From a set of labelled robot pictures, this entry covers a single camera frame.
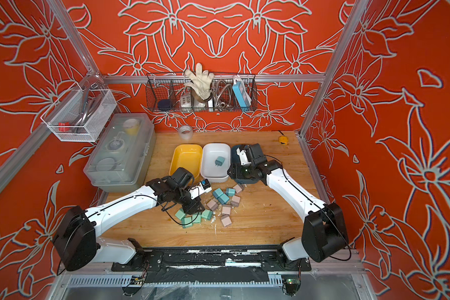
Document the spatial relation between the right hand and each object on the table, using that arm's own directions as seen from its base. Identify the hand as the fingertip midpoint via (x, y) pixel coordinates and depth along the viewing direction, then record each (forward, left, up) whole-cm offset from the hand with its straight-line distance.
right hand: (229, 171), depth 82 cm
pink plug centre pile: (-10, +8, -13) cm, 19 cm away
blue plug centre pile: (-7, +3, -14) cm, 16 cm away
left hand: (-12, +12, -7) cm, 18 cm away
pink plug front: (-16, +2, -15) cm, 22 cm away
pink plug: (-1, -4, -14) cm, 15 cm away
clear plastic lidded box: (+10, +54, +1) cm, 55 cm away
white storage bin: (+10, +9, -17) cm, 22 cm away
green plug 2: (-15, +10, -13) cm, 22 cm away
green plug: (-17, +14, -14) cm, 26 cm away
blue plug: (+16, +6, -14) cm, 22 cm away
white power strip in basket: (+31, +22, +14) cm, 41 cm away
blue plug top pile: (-4, -1, -13) cm, 13 cm away
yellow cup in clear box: (+27, +54, +2) cm, 61 cm away
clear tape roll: (+41, +30, -15) cm, 53 cm away
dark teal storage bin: (+19, -3, -12) cm, 22 cm away
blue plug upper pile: (-4, +6, -13) cm, 15 cm away
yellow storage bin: (+20, +24, -15) cm, 34 cm away
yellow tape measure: (+34, -34, -15) cm, 50 cm away
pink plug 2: (-8, -3, -14) cm, 16 cm away
